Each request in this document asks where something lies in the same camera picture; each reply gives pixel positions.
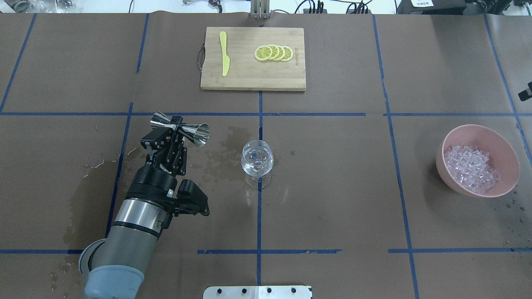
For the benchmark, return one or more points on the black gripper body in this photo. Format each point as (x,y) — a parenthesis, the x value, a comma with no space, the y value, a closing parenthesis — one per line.
(152,179)

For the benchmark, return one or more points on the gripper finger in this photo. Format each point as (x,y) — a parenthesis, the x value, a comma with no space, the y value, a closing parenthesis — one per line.
(526,94)
(159,136)
(176,126)

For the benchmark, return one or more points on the steel cocktail jigger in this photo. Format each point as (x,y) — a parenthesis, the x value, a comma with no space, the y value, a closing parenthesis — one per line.
(197,134)

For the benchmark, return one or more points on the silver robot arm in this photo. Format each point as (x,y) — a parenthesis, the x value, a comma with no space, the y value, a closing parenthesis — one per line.
(115,266)

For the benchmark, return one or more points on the clear wine glass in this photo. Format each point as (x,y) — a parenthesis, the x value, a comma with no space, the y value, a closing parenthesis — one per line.
(257,162)

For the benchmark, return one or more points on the clear ice cubes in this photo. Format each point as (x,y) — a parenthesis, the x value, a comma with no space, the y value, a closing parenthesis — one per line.
(471,167)

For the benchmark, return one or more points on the pink bowl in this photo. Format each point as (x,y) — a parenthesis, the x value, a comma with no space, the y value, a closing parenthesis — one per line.
(503,158)

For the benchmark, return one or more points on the yellow plastic knife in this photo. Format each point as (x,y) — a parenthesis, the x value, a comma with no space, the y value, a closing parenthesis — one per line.
(224,56)

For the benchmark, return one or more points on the wooden cutting board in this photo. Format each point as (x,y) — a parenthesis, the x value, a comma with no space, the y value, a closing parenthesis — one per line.
(245,72)

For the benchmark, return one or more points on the lemon slice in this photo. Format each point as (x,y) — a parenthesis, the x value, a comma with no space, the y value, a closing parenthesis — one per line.
(263,53)
(280,53)
(274,52)
(288,53)

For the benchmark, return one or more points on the aluminium frame post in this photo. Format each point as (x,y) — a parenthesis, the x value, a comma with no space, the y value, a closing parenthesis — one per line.
(260,9)

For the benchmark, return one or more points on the white pedestal column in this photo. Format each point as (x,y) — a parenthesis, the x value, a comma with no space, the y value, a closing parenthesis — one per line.
(259,292)

